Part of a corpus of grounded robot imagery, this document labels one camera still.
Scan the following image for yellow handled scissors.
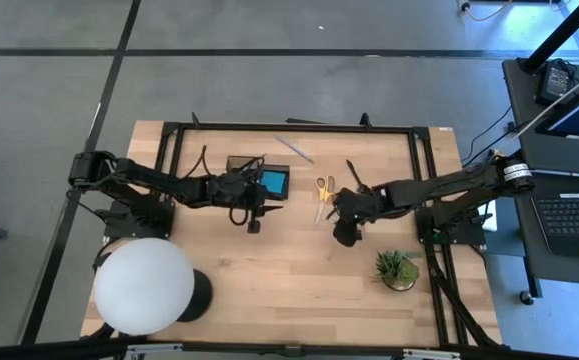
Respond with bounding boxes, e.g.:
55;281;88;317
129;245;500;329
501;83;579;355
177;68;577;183
313;175;338;226

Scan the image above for black side desk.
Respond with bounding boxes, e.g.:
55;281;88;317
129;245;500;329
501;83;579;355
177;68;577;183
500;57;579;301

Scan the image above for white box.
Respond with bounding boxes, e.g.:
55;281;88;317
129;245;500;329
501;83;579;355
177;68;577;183
478;191;499;233

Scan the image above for white diagonal rod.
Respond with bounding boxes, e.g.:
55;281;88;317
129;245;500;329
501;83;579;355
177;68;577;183
510;63;579;142

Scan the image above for black diagonal pole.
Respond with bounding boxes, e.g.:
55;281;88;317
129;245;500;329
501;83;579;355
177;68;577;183
517;0;579;75

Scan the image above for black camera rig bar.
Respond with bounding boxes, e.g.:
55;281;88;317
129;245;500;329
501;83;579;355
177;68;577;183
0;338;579;360

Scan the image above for black floor cable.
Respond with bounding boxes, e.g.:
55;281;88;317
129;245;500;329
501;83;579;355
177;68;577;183
460;106;516;167

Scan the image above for small potted succulent plant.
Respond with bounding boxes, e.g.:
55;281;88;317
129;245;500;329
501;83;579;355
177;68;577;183
374;249;422;293

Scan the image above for black lamp base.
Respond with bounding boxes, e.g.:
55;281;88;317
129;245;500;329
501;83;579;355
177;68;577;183
175;267;215;324

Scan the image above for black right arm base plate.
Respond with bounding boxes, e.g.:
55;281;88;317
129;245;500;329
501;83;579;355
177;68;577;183
414;203;488;247

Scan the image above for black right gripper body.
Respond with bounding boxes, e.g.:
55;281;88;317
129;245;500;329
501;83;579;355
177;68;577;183
330;185;388;250

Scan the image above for black power adapter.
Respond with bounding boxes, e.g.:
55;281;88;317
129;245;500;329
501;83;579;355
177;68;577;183
534;59;578;107

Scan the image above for black laptop keyboard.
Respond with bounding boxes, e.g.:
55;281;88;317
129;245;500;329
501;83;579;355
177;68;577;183
529;191;579;262

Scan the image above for black pen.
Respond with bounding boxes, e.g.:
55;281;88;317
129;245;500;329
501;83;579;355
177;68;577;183
344;158;367;191

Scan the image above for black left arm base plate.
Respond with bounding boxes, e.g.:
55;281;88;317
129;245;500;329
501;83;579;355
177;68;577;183
102;196;177;241

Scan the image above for black mesh desk organizer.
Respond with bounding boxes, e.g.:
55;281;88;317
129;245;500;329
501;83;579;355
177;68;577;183
224;155;291;202

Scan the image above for teal sticky note pad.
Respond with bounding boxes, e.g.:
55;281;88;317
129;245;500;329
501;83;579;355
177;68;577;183
260;169;288;197

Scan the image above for yellow floor cable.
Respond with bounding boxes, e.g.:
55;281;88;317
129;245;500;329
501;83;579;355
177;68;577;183
460;0;514;23

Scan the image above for white globe lamp shade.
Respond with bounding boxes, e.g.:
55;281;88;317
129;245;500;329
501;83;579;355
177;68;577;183
93;236;197;337

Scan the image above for light blue pencil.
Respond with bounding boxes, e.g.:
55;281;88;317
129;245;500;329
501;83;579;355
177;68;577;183
274;133;316;165

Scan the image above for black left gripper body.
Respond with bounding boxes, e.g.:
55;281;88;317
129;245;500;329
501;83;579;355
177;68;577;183
207;171;270;216

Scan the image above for black cable bundle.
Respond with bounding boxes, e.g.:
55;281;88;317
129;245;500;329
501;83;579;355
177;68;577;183
425;239;501;348

